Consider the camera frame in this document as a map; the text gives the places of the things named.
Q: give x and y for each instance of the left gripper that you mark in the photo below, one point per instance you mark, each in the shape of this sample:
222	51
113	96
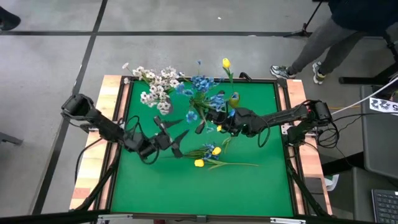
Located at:
163	141

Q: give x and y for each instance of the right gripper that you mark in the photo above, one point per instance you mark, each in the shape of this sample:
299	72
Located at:
237	123

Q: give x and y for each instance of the yellow artificial tulip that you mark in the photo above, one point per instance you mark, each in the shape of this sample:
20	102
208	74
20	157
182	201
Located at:
199	163
219	127
216	151
226	63

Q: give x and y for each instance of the blue artificial flower bunch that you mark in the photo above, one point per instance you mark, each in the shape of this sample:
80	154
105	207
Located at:
209	146
217	101
201	83

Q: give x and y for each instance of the white artificial flower bunch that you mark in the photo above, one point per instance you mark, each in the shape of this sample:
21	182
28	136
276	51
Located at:
155	99
155	77

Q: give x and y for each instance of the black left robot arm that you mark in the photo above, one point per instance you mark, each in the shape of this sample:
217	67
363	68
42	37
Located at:
102	124

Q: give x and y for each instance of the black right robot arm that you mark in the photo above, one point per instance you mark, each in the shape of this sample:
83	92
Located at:
280	116

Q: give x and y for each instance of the purple glass vase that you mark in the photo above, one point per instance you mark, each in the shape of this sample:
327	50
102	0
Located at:
170	107

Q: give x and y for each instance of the yellow glass vase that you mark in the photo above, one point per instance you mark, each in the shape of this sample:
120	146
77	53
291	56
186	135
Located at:
234	101

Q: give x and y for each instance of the black corner clamp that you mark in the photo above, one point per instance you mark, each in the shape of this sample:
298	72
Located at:
245	76

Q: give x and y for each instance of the green table mat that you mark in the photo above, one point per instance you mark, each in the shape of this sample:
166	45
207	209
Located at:
186	193

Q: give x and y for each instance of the black support strut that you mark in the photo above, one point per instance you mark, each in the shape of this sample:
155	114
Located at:
306	193
99	183

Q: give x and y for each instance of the black tripod stand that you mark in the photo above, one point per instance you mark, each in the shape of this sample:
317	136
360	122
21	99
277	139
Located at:
306	25

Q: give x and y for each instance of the person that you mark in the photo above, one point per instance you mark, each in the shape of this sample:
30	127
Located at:
326	40

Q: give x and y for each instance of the black stand base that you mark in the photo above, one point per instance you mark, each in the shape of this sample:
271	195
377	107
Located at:
373	77

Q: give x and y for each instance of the grey cabinet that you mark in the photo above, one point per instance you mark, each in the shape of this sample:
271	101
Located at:
379	143

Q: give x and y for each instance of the white paper marker tag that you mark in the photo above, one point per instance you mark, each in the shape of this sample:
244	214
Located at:
384	105

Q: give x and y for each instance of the black keyboard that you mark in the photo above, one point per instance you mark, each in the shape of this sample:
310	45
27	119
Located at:
385	207

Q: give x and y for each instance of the person's foot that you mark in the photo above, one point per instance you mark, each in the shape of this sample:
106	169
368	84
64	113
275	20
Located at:
7	20

